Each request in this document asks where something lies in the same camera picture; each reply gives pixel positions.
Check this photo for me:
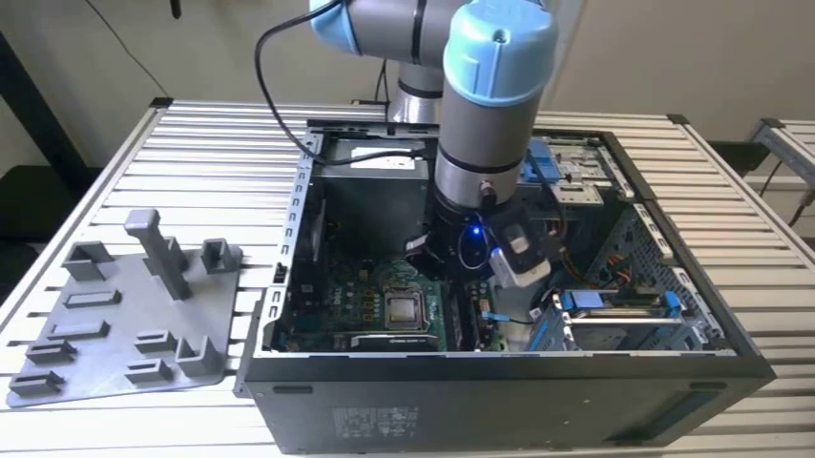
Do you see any grey power supply unit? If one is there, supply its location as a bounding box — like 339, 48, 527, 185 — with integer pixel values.
315, 137, 441, 259

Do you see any silver CPU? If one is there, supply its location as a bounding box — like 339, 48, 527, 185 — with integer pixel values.
389, 298, 422, 323

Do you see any metal CPU socket cover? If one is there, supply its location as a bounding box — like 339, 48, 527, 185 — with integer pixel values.
381, 285, 427, 331

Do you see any green motherboard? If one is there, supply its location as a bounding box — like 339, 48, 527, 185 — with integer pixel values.
279, 252, 511, 354

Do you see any black graphics card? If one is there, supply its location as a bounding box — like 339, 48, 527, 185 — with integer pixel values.
334, 332, 441, 353

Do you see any blue disk carrier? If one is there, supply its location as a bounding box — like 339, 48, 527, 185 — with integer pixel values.
525, 137, 562, 185

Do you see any grey metal drive cage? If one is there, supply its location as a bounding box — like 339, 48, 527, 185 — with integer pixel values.
515, 136, 630, 263

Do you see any large blue plastic clip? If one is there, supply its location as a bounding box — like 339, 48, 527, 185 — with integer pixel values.
559, 289, 605, 314

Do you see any metal disk bay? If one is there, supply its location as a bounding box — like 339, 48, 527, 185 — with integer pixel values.
531, 285, 727, 353

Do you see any black PC case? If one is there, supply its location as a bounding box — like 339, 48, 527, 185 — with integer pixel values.
232, 117, 778, 457

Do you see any small blue plastic clip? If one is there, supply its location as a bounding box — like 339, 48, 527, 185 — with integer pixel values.
661, 291, 687, 320

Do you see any grey plastic parts rack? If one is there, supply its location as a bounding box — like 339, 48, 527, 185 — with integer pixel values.
6, 208, 247, 409

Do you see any slatted metal side table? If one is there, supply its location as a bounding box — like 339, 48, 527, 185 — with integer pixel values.
742, 116, 815, 230

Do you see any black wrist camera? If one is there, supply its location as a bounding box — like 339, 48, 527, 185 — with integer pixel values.
495, 207, 549, 257

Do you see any blue flat wire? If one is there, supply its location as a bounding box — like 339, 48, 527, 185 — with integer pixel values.
482, 309, 541, 328

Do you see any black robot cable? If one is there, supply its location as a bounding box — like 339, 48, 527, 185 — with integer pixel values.
254, 0, 441, 168

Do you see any black metal frame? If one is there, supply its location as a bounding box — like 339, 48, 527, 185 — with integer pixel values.
0, 31, 103, 249

